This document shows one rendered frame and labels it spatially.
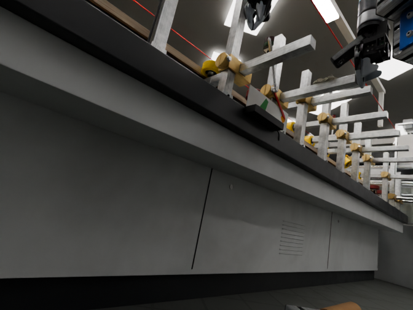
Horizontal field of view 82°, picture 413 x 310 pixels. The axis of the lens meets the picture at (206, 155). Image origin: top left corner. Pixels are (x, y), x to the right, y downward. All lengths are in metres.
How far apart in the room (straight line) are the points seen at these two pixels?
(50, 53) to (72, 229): 0.45
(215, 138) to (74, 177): 0.42
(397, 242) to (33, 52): 3.40
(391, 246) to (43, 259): 3.24
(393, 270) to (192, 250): 2.74
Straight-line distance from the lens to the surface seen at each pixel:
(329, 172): 1.36
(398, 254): 3.44
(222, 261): 1.12
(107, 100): 0.59
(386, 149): 1.88
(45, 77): 0.57
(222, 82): 0.81
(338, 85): 0.93
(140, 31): 0.93
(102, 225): 0.80
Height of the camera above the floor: 0.35
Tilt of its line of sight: 13 degrees up
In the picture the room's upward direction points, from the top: 12 degrees clockwise
